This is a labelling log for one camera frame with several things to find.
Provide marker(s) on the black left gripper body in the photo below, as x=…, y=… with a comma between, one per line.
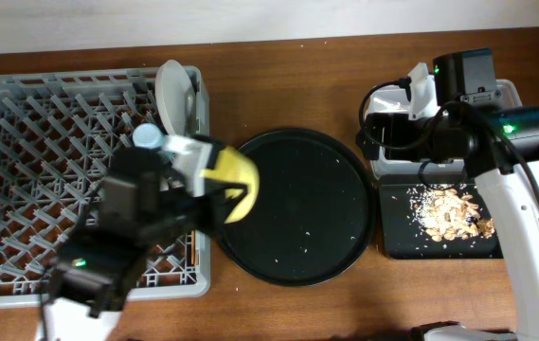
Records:
x=217, y=204

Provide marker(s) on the round black tray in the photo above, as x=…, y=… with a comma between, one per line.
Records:
x=315, y=214

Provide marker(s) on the food scraps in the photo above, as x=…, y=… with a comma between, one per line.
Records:
x=447, y=214

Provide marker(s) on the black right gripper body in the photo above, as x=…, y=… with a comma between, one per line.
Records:
x=373, y=135

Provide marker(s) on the white plate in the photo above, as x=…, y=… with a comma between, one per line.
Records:
x=175, y=97

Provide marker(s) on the blue cup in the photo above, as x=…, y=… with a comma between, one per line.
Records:
x=148, y=136

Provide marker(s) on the wooden chopstick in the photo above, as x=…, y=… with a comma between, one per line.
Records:
x=193, y=253

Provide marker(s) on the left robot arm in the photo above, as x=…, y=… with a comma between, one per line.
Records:
x=108, y=250

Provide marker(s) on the yellow bowl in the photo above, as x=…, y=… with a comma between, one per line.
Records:
x=237, y=177

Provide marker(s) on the clear plastic bin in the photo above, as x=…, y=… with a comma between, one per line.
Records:
x=391, y=105

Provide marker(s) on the black rectangular waste tray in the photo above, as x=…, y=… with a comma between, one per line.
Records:
x=404, y=201

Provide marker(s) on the grey dishwasher rack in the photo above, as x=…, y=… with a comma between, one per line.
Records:
x=58, y=136

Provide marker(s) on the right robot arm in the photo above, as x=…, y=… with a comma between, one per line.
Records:
x=500, y=150

